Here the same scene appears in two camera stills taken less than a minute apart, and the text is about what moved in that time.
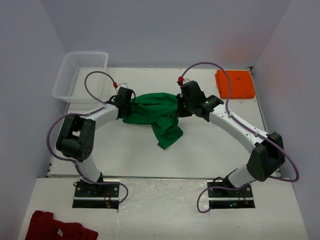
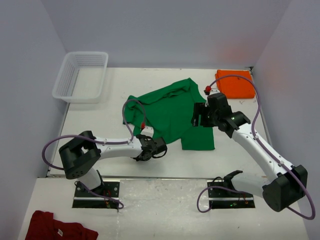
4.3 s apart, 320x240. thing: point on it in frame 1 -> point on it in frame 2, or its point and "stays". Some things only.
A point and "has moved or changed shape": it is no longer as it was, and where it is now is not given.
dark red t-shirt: x=43 y=226 stays
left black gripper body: x=128 y=111 -> x=141 y=158
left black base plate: x=96 y=196 stays
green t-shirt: x=159 y=110 has moved or changed shape
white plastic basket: x=69 y=85 stays
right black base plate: x=227 y=199 stays
